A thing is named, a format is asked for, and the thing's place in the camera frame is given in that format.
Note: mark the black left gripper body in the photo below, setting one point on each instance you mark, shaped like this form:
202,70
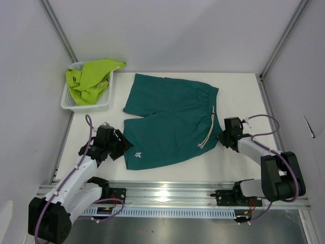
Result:
109,145

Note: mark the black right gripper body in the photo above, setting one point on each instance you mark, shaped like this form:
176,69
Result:
223,138

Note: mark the teal green shorts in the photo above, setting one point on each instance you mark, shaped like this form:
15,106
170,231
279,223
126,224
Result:
174,120

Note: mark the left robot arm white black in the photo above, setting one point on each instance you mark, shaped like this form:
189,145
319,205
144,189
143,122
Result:
51,217

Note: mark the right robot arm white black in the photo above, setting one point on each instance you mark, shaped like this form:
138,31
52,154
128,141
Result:
281,178

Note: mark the lime green shorts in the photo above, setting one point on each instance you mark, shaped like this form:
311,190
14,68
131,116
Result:
87,85

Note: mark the white plastic basket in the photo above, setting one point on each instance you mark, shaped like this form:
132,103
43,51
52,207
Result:
103,103

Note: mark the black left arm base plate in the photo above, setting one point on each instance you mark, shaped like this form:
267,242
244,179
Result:
116,195

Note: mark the aluminium mounting rail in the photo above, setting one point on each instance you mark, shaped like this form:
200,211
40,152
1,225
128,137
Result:
168,194

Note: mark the right aluminium frame post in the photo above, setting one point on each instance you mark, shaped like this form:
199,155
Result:
290,27

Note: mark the aluminium frame post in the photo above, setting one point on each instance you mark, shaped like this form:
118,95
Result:
54,21
290,27

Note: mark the slotted white cable duct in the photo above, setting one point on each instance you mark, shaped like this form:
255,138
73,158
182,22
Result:
154,212

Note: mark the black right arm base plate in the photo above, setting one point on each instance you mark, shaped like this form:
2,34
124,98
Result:
232,198

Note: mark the left aluminium frame post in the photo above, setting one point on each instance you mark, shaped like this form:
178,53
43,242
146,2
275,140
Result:
54,21

